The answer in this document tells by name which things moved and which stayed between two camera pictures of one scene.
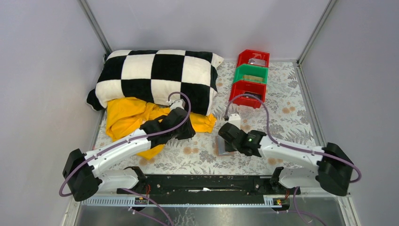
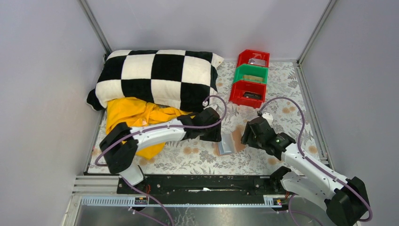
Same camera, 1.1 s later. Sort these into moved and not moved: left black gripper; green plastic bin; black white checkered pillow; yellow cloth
Moved: left black gripper
Not moved: black white checkered pillow; yellow cloth; green plastic bin
